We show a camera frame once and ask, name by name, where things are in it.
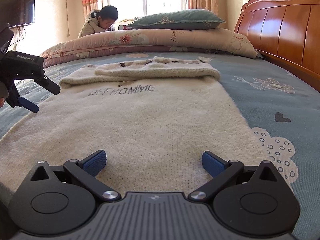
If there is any cream knit sweater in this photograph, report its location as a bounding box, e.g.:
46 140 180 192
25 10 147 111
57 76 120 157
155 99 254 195
1 57 265 202

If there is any person's left hand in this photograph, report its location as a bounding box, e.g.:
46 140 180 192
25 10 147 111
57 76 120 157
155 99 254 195
0 82 9 107

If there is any blue floral bed sheet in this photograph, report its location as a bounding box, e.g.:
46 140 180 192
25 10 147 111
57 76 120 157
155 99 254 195
1 53 319 239

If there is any person in beige jacket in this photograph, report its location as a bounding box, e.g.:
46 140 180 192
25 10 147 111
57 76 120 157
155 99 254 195
78 5 118 38

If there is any white red cylindrical can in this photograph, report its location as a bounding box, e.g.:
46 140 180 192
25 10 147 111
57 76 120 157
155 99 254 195
118 24 127 30

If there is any cream floral pillow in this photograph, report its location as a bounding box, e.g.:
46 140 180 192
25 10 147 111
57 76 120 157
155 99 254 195
167 27 259 59

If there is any pink floral quilt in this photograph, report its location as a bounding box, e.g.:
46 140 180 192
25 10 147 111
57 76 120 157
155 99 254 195
39 28 190 68

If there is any grey-green pillow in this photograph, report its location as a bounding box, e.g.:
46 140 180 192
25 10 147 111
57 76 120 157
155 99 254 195
126 9 225 30

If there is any orange wooden headboard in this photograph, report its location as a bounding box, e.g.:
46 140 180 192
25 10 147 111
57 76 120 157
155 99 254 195
234 0 320 90

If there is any black wall television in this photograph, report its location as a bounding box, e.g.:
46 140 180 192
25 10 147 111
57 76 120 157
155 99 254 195
0 0 35 28

